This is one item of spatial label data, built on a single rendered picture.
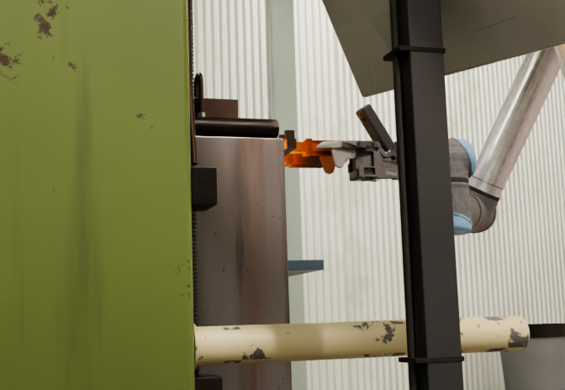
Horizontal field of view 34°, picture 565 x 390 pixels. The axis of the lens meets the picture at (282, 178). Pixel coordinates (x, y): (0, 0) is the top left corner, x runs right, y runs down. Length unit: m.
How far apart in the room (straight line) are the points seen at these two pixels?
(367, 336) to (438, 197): 0.25
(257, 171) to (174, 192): 0.34
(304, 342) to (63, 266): 0.30
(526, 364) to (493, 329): 4.39
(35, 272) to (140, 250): 0.11
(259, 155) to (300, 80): 3.62
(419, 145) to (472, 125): 5.34
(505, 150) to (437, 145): 1.26
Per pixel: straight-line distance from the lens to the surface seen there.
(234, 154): 1.36
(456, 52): 1.08
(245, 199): 1.35
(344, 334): 1.14
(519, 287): 6.49
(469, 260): 6.10
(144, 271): 1.02
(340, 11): 1.15
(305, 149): 2.05
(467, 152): 2.15
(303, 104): 4.96
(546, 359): 5.61
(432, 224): 0.96
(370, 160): 2.08
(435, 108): 0.98
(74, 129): 1.04
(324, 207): 4.95
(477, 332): 1.21
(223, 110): 1.41
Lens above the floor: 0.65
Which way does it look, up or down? 9 degrees up
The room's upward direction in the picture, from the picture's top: 2 degrees counter-clockwise
